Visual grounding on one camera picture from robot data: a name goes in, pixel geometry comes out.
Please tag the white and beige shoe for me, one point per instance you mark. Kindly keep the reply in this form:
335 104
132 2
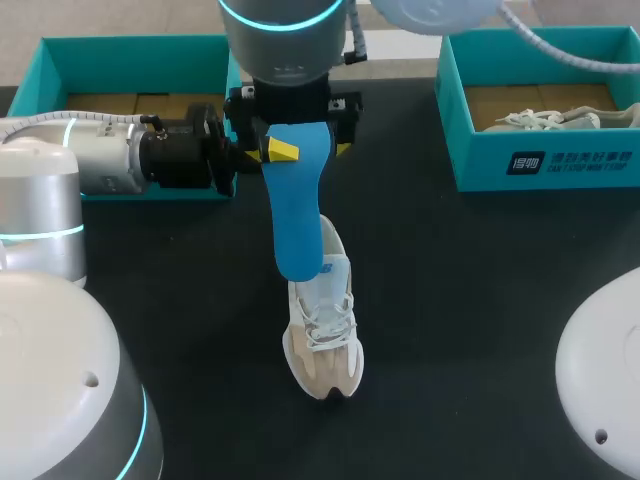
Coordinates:
327 350

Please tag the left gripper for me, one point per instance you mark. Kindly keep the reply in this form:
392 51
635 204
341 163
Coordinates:
180 160

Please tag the blue and black insole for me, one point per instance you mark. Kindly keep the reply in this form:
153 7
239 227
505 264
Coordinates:
295 215

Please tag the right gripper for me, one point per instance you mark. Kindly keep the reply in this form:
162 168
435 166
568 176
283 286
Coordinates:
292 105

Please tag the grey shoe with white laces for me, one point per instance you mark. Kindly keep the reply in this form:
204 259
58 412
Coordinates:
575 119

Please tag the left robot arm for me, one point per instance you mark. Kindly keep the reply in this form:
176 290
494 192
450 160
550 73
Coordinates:
50 375

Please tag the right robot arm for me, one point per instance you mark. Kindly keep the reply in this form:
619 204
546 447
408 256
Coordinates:
280 45

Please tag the teal box with print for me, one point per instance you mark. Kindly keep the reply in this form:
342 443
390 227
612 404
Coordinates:
550 160

